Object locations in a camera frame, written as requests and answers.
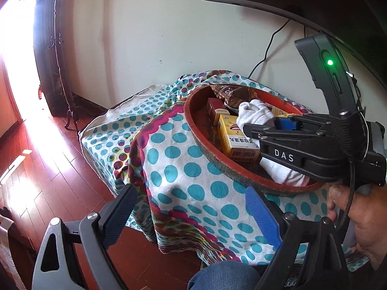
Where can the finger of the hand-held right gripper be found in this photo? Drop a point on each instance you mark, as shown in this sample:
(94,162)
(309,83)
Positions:
(314,120)
(272,133)

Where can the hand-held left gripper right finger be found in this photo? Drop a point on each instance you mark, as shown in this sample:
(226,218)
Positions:
(263,217)

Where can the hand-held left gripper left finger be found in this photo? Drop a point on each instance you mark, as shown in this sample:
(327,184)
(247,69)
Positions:
(121,214)

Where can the white ribbed sock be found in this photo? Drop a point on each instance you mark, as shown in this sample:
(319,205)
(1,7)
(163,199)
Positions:
(254,113)

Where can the yellow medicine box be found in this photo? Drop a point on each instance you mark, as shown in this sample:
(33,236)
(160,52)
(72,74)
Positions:
(237,140)

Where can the red round tray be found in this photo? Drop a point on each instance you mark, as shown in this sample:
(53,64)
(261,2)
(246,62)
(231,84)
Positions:
(229,169)

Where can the brown patterned packet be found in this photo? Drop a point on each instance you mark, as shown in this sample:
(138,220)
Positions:
(229,92)

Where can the red cosmetics box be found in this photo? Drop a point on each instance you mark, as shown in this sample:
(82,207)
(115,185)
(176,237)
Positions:
(215,108)

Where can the person's right forearm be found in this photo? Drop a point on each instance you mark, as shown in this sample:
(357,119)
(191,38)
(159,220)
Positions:
(382,275)

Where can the person's right hand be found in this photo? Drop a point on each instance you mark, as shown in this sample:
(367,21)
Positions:
(372,217)

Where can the white bunched sock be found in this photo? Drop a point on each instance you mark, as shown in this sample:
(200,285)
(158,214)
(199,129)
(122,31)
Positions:
(284,172)

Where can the polka dot tablecloth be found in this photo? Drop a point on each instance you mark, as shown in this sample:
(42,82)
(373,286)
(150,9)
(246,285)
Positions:
(181,169)

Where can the dark wooden cabinet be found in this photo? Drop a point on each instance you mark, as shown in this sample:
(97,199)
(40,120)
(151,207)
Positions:
(45,51)

